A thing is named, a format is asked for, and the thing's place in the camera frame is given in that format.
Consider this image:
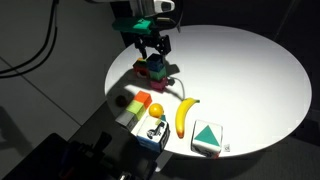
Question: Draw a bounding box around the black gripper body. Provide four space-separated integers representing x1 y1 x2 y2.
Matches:
134 30 168 48

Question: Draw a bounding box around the blue block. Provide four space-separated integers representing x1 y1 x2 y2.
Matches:
146 53 166 72

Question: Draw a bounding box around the pink block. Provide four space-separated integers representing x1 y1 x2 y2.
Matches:
149 77 169 92

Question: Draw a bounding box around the orange wooden block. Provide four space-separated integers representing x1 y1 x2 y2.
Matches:
132 90 154 110

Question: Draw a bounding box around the lime green wooden block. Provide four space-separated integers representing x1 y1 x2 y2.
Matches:
125 100 147 121

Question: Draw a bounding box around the grey wooden block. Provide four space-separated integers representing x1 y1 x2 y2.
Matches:
115 109 140 132

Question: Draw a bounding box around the black white patterned plush cube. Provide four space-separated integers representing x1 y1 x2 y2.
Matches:
136 114 171 153

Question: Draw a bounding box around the plush cube with teal triangle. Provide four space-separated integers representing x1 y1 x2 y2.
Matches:
190 118 224 159

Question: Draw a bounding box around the dark red ball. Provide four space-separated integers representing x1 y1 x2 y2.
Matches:
114 94 129 108

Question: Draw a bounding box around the yellow orange ball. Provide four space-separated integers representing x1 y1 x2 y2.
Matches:
148 102 165 119

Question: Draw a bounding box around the yellow banana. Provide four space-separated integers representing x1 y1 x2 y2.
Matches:
175 96 201 140

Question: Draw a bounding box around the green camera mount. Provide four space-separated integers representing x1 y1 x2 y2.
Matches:
111 17 158 35

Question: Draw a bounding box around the black cable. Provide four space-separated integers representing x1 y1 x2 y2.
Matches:
0 0 60 80

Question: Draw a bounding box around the dark camera stand equipment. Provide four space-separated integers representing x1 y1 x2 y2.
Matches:
0 131 158 180

